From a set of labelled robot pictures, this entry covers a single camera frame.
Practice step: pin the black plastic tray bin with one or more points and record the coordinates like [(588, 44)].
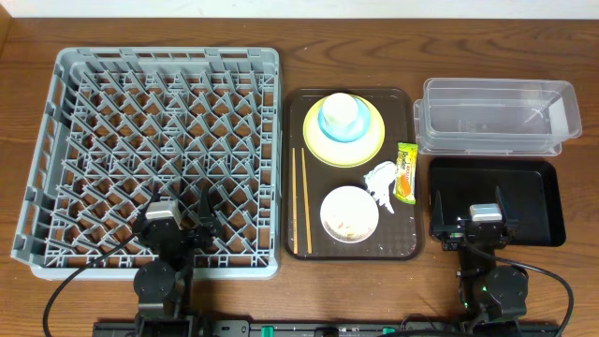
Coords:
[(530, 188)]

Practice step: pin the yellow snack wrapper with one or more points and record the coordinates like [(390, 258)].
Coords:
[(405, 182)]

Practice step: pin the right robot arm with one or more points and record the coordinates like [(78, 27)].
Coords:
[(490, 293)]

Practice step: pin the white bowl with food scraps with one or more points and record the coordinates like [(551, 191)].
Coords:
[(349, 214)]

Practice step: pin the yellow plate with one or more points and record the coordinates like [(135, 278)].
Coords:
[(338, 154)]

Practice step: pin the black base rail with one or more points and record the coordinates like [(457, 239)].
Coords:
[(243, 328)]

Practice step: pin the wooden chopstick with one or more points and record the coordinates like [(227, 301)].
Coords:
[(294, 202), (306, 203)]

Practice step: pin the clear plastic bin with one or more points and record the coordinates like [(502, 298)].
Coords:
[(495, 117)]

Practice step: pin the dark brown serving tray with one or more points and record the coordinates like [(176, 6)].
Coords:
[(398, 236)]

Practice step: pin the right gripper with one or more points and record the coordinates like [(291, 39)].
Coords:
[(455, 239)]

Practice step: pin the grey plastic dishwasher rack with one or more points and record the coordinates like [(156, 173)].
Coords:
[(123, 124)]

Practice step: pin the light blue bowl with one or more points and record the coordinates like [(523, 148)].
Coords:
[(347, 133)]

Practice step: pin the crumpled white tissue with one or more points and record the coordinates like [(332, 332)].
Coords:
[(378, 182)]

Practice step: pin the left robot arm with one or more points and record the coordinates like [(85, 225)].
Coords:
[(164, 285)]

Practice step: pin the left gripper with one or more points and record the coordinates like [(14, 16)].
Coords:
[(185, 235)]

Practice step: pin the white plastic cup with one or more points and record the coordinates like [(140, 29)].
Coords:
[(339, 111)]

